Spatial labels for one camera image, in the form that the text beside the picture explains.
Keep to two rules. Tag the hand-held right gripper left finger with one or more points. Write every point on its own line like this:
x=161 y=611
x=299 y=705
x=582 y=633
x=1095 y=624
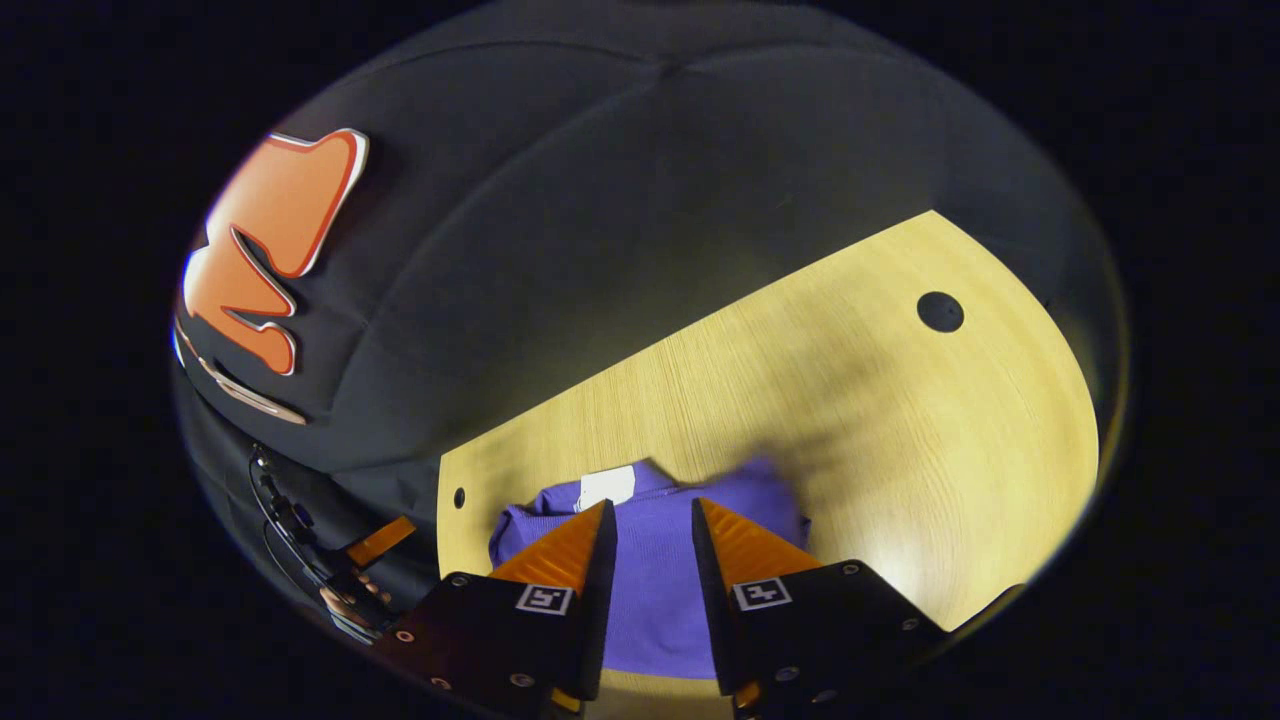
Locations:
x=597 y=600

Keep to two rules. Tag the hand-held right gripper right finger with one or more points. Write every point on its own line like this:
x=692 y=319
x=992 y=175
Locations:
x=712 y=600

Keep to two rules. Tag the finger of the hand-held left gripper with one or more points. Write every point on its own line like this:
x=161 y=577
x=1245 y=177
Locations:
x=382 y=541

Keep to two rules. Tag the purple ribbed garment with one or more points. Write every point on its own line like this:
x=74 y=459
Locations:
x=655 y=600

